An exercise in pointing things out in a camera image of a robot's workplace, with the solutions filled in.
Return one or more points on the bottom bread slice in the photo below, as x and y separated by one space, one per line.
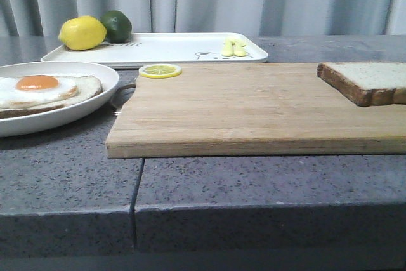
88 87

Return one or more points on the white rectangular tray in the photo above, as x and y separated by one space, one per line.
147 48

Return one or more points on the metal cutting board handle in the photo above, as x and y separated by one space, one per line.
120 97

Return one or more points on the white bread slice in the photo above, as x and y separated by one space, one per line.
366 83

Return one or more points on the yellow lemon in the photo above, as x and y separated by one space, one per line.
82 33

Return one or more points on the yellow-green toy piece right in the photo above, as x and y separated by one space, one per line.
239 48

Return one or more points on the white round plate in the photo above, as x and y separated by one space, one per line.
33 123

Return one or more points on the fried egg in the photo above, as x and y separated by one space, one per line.
27 91

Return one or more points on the yellow-green toy piece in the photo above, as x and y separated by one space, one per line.
227 50
239 48

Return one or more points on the green lime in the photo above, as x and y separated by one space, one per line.
118 26

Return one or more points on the yellow-green toy piece left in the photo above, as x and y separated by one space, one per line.
227 50

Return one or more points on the lemon slice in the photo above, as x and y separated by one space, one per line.
160 71

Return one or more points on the wooden cutting board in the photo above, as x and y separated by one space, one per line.
250 109

